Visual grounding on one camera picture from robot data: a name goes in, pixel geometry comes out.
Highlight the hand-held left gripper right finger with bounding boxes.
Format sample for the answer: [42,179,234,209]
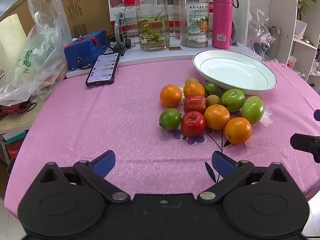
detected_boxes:
[197,151,299,205]

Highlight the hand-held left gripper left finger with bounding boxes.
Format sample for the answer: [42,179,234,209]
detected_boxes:
[33,150,131,204]

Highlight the smooth orange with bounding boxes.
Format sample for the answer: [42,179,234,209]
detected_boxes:
[160,84,182,107]
[225,117,252,145]

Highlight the bumpy mandarin orange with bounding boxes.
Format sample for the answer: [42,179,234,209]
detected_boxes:
[204,104,231,130]
[183,81,205,98]

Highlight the red apple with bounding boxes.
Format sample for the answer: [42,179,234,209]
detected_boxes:
[184,95,207,114]
[181,111,206,137]

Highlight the green apple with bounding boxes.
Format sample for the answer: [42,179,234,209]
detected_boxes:
[241,96,265,125]
[220,88,246,113]

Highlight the green tomato with stem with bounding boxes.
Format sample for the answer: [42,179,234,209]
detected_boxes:
[159,108,182,132]

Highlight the white round plate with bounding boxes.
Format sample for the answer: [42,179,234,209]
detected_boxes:
[192,50,277,95]

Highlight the pink floral tablecloth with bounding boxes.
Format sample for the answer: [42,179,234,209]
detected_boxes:
[4,59,320,217]

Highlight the white shelf unit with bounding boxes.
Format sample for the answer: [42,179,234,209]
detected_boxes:
[246,0,320,93]

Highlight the small dark green fruit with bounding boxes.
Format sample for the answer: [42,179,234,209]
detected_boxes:
[203,82,219,97]

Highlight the black smartphone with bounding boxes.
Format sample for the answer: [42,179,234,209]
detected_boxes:
[85,52,120,87]

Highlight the crumpled clear plastic wrap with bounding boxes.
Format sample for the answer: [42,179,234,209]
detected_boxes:
[247,9,277,62]

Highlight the red and black cloth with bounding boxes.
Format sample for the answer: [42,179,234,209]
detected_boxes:
[0,101,37,121]

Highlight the green potted plant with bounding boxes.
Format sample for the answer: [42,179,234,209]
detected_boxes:
[297,0,317,21]

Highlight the blue tool case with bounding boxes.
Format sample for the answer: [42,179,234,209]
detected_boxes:
[64,30,108,72]

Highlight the white raised board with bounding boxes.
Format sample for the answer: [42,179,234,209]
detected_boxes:
[65,39,263,78]

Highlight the clear plastic bag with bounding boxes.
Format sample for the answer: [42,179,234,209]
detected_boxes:
[0,0,73,107]

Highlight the pink thermos bottle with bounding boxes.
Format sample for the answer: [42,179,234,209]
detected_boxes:
[212,0,240,49]

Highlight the glass vase with plant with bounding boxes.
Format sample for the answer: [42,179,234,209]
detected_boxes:
[134,0,170,52]

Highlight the clear bottle with red cap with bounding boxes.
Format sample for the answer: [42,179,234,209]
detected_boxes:
[123,0,140,44]

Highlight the clear jar with black lid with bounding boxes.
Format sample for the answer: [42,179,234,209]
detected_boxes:
[178,0,209,48]

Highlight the red-capped soda bottle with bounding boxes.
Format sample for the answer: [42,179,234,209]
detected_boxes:
[205,0,216,40]

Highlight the clear plastic jar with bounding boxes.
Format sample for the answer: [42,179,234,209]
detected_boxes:
[173,0,181,40]

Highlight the cardboard box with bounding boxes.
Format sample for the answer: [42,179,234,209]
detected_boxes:
[0,0,112,39]

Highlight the white paper bag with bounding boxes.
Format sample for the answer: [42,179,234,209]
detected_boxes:
[0,14,28,87]

